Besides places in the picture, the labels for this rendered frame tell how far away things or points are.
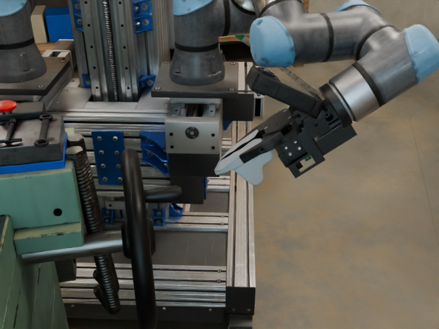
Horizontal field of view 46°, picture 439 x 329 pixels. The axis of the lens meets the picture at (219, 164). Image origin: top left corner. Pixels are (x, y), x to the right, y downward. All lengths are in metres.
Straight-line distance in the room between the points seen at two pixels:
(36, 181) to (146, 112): 0.73
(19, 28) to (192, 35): 0.45
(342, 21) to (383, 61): 0.10
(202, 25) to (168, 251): 0.77
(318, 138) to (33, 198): 0.42
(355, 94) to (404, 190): 1.80
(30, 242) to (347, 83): 0.50
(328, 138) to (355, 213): 1.56
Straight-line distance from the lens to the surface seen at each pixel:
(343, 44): 0.82
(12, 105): 0.82
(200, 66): 1.35
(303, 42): 0.79
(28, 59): 1.48
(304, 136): 0.76
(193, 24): 1.33
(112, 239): 0.83
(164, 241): 1.78
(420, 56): 0.77
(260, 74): 0.73
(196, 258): 1.71
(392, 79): 0.77
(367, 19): 0.84
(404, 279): 2.06
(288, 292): 1.91
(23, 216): 0.79
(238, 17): 1.35
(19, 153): 0.75
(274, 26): 0.78
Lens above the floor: 1.34
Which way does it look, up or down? 31 degrees down
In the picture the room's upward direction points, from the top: straight up
